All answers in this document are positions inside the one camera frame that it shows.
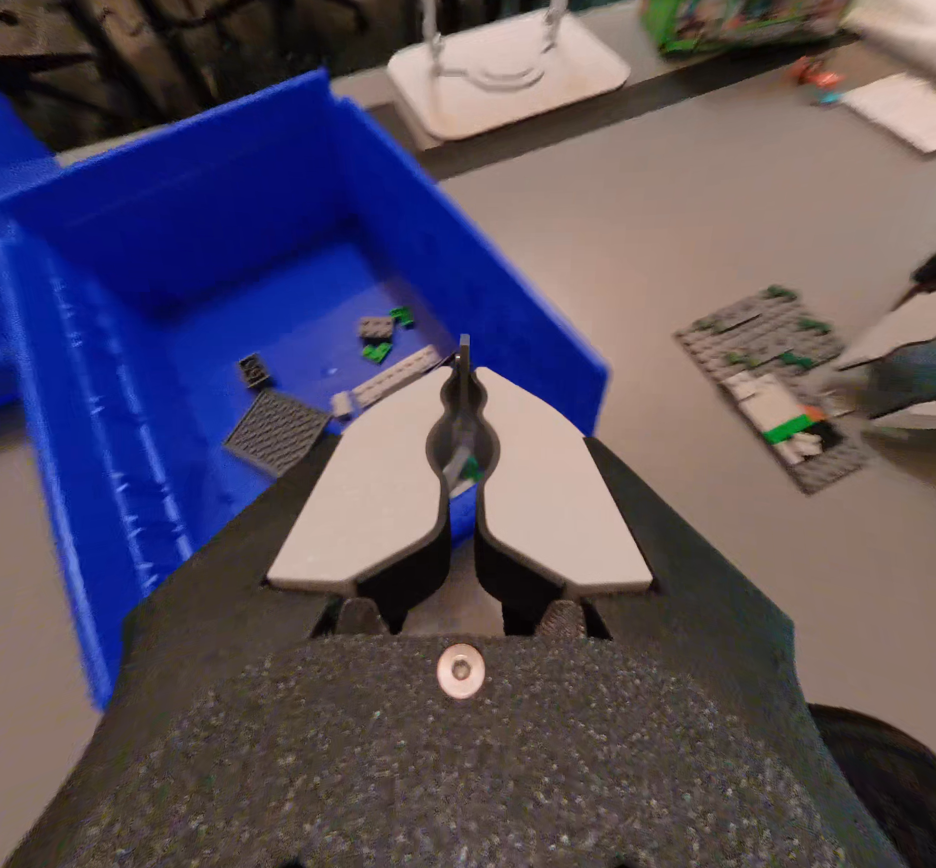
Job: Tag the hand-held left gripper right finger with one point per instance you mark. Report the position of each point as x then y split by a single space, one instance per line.
563 510

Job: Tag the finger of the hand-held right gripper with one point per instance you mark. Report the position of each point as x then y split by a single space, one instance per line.
907 420
899 331

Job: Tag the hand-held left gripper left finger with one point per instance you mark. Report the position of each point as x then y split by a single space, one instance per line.
365 502

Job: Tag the pile of lego pieces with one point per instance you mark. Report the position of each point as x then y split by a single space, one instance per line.
395 378

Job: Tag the grey lego baseplate build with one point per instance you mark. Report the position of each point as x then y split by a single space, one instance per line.
768 371

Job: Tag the small dark lego piece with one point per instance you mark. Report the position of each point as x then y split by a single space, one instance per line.
462 371

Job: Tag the blue plastic storage bin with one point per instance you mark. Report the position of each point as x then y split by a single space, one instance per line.
183 225
22 225

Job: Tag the orange and teal lego assembly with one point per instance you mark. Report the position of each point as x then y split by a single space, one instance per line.
819 78

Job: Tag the white instruction sheet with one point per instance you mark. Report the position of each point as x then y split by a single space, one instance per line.
899 115

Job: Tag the white stand base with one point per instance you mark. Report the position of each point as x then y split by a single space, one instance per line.
512 93

